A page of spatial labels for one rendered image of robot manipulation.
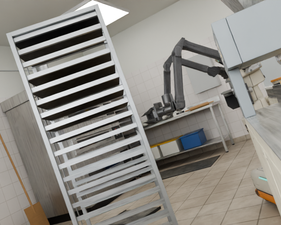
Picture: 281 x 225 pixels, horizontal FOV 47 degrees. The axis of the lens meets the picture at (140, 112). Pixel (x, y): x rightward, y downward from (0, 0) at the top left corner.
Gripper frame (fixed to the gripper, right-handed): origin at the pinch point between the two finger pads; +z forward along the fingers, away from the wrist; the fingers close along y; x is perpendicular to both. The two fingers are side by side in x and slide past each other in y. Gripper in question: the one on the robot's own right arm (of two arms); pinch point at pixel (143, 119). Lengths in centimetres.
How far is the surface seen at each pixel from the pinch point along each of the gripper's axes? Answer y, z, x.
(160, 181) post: 44, 27, -35
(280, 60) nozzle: -1, 29, -144
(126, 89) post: -22.0, 28.5, -34.4
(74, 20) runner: -78, 43, -23
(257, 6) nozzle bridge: -18, 52, -156
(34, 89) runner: -41, 77, -3
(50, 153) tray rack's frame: 2, 81, -4
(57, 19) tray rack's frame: -81, 53, -20
